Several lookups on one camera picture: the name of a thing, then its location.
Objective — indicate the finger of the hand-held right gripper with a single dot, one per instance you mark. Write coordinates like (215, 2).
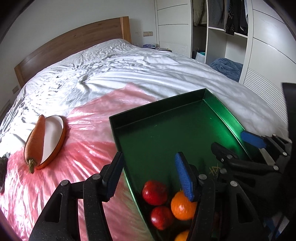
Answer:
(222, 153)
(252, 139)

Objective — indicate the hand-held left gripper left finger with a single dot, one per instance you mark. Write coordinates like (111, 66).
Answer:
(114, 178)

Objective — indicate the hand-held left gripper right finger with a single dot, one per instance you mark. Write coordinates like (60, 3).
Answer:
(183, 178)

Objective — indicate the red apple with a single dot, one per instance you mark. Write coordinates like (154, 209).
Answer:
(161, 217)
(155, 192)

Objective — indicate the green tray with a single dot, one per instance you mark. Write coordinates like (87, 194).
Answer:
(161, 139)

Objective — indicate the small orange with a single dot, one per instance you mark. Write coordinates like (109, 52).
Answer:
(182, 236)

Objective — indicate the pink plastic sheet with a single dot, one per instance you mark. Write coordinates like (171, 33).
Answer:
(81, 143)

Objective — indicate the blue towel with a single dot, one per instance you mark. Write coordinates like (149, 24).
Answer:
(227, 68)

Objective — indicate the white plate with orange rim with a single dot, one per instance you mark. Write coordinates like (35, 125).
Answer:
(53, 134)

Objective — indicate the carrot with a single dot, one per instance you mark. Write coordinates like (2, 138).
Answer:
(35, 143)

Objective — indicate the white wardrobe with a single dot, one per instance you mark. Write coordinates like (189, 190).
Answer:
(266, 46)

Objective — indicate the white paper bag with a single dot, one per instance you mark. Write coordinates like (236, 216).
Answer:
(199, 56)

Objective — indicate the white bed with headboard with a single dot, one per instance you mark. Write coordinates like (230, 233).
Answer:
(150, 69)

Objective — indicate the hanging clothes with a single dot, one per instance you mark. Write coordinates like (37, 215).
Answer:
(219, 14)

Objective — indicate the wooden headboard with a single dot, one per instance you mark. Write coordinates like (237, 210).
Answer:
(69, 44)

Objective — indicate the beige wall switch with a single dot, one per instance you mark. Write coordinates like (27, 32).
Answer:
(148, 34)
(15, 89)

